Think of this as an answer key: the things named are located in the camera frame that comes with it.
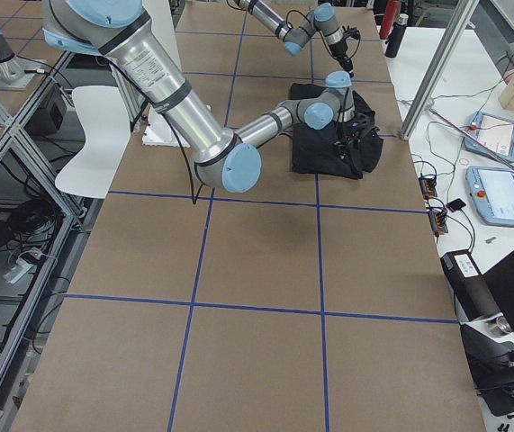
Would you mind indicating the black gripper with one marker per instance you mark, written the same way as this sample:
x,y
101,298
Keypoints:
x,y
340,50
347,131

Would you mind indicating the black graphic t-shirt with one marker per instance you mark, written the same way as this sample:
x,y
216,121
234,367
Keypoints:
x,y
313,151

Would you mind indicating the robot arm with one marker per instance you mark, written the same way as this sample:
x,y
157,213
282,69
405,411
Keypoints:
x,y
322,20
121,31

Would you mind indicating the black water bottle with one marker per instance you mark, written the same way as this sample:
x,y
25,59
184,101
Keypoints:
x,y
395,38

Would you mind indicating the red bottle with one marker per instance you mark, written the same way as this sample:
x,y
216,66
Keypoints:
x,y
389,15

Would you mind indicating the orange connector board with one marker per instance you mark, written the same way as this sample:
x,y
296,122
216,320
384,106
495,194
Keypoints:
x,y
427,186
437,221

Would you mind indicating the far blue teach pendant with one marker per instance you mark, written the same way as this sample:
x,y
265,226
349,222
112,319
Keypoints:
x,y
494,132

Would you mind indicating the blue teach pendant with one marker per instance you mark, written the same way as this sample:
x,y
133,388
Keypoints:
x,y
494,132
492,193

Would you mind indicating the near blue teach pendant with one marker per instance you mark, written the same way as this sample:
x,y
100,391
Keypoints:
x,y
492,193

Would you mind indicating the black box white label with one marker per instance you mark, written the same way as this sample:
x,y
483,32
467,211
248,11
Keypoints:
x,y
471,296

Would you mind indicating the black monitor stand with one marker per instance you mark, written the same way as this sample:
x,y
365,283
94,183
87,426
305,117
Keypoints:
x,y
491,356

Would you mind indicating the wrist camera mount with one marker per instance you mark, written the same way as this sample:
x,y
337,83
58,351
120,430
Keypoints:
x,y
351,33

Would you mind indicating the aluminium frame column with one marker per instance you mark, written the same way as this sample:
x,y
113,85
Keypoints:
x,y
451,36

